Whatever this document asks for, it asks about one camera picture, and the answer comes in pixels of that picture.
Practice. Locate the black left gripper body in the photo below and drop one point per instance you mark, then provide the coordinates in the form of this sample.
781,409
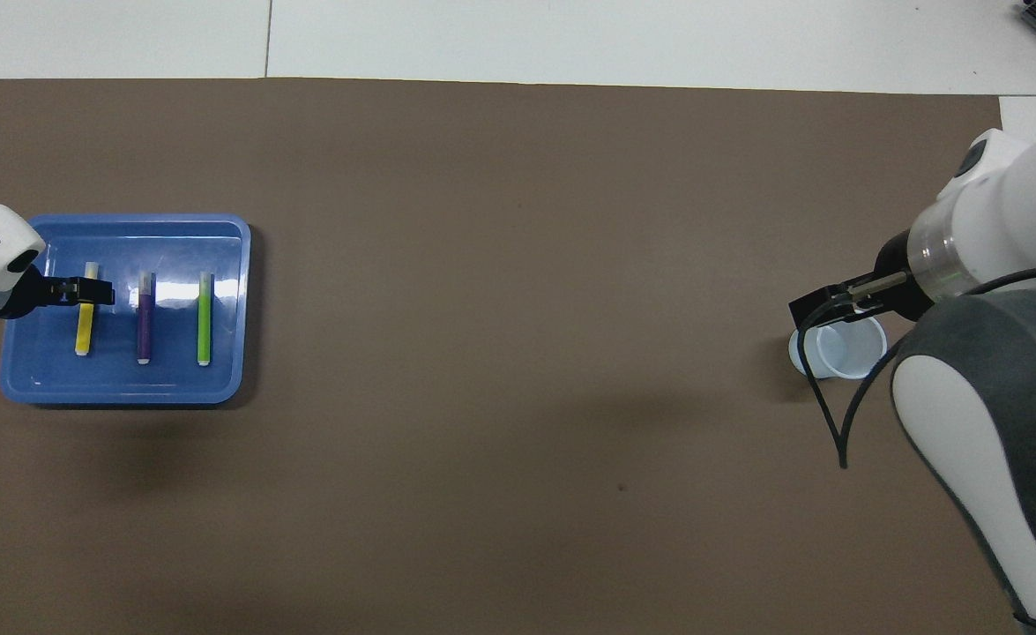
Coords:
28,293

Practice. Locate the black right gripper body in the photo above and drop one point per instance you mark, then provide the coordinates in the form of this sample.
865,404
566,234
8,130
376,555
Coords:
901,282

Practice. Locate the yellow pen white cap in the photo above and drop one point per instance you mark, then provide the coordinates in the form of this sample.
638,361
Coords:
85,331

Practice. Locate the purple pen white cap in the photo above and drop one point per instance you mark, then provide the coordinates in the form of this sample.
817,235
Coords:
145,331

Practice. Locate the green pen white cap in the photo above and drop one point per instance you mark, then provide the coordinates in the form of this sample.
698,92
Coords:
204,326

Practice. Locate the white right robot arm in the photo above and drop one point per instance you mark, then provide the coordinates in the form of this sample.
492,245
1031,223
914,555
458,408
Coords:
1002,353

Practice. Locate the blue plastic tray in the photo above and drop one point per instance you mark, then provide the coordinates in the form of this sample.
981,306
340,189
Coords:
174,379

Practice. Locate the light blue mesh pen cup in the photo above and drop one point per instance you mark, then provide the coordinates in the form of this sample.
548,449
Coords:
848,353

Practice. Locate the brown table mat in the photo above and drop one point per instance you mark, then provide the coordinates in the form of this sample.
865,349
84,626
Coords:
518,265

